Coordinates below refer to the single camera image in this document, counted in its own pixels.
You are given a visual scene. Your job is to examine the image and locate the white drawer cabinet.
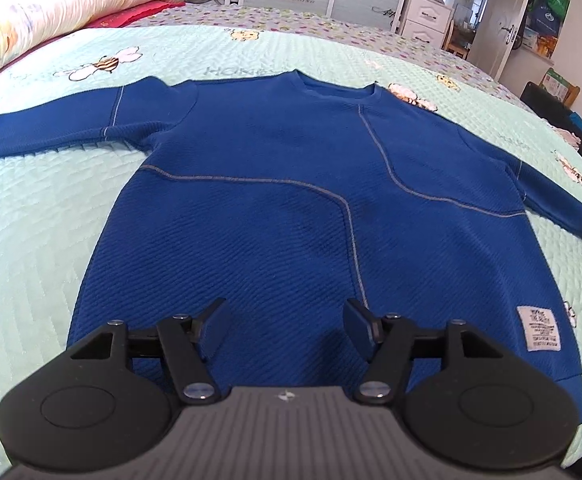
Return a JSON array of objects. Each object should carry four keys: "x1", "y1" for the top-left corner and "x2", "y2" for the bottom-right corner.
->
[{"x1": 399, "y1": 0, "x2": 452, "y2": 49}]

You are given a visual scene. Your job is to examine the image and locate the white clothes on chair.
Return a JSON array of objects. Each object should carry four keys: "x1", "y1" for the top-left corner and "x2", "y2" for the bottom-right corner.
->
[{"x1": 552, "y1": 127, "x2": 582, "y2": 151}]

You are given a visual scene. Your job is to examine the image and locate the white door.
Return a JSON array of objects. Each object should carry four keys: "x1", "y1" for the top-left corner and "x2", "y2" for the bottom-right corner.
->
[{"x1": 468, "y1": 0, "x2": 528, "y2": 80}]

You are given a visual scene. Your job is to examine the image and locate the black sofa chair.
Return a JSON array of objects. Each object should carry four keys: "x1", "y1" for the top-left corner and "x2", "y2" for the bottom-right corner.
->
[{"x1": 521, "y1": 81, "x2": 582, "y2": 156}]

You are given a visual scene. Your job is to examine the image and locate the blue knit sweater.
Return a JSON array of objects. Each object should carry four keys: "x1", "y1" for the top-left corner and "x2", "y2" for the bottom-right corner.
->
[{"x1": 0, "y1": 72, "x2": 582, "y2": 408}]

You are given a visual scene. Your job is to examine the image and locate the green white box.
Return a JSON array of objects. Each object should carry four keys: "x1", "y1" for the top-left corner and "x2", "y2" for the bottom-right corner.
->
[{"x1": 540, "y1": 67, "x2": 571, "y2": 103}]

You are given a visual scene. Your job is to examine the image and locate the red pillow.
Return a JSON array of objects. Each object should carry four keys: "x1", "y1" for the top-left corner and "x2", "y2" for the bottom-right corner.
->
[{"x1": 86, "y1": 0, "x2": 184, "y2": 28}]

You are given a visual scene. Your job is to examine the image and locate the mint bee-print quilt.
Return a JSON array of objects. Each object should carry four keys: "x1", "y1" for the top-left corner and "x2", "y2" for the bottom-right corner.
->
[{"x1": 0, "y1": 25, "x2": 582, "y2": 474}]

